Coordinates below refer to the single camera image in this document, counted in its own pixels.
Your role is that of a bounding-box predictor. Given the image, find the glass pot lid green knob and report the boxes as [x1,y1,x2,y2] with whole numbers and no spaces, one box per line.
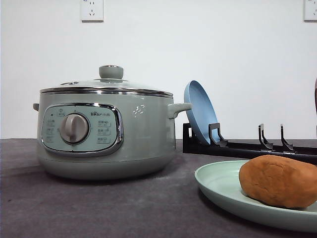
[40,65,173,98]

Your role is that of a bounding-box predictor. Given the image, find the green plate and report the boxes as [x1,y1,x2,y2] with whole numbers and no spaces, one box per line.
[194,160,317,232]

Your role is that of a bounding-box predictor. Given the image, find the brown potato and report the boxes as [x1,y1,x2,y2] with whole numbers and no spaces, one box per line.
[239,155,317,208]

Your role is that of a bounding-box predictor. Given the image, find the blue plate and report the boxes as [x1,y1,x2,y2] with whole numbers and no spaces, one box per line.
[184,80,220,144]

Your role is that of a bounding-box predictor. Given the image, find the green electric steamer pot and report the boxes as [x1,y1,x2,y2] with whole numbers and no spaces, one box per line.
[33,95,192,180]

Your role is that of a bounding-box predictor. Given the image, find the black plate rack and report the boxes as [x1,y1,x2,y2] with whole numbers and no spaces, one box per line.
[183,123,317,164]

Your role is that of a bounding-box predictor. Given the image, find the dark red plate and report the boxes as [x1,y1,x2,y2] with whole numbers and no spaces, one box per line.
[314,77,317,113]

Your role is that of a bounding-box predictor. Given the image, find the white wall socket left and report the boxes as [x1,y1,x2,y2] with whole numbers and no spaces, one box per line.
[80,0,104,23]

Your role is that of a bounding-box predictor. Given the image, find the white wall socket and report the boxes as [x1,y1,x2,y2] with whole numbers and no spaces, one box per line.
[301,0,317,24]
[80,0,104,23]

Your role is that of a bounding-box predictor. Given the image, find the white wall socket right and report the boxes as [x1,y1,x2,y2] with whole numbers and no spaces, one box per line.
[301,0,317,24]

